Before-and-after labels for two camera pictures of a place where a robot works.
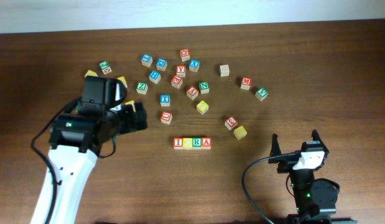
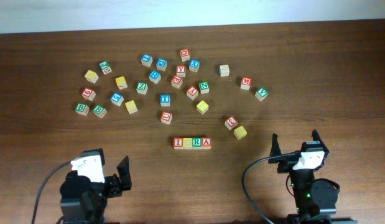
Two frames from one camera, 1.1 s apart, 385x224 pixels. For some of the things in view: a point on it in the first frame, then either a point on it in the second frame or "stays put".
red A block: [206, 143] stays put
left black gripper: [130, 124] -> [114, 186]
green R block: [196, 143] stays put
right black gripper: [286, 163] stays put
